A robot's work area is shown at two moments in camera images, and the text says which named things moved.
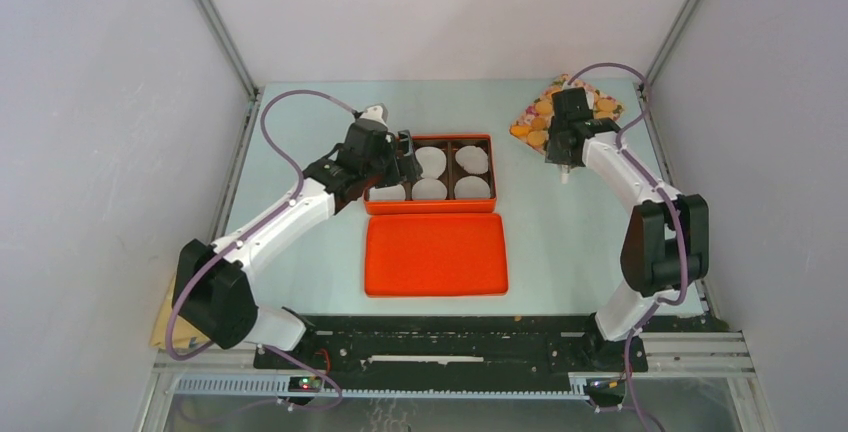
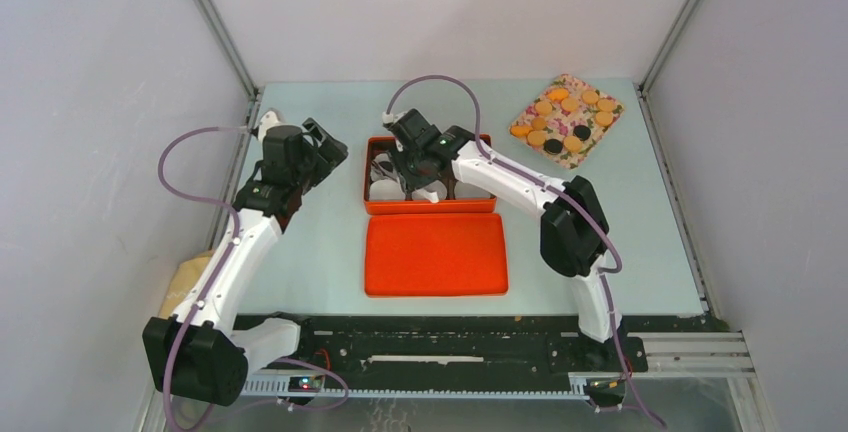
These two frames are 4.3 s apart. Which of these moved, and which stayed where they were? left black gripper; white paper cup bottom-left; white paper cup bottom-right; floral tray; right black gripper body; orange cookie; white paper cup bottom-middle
Moved: orange cookie; right black gripper body; left black gripper
Stayed: floral tray; white paper cup bottom-right; white paper cup bottom-left; white paper cup bottom-middle
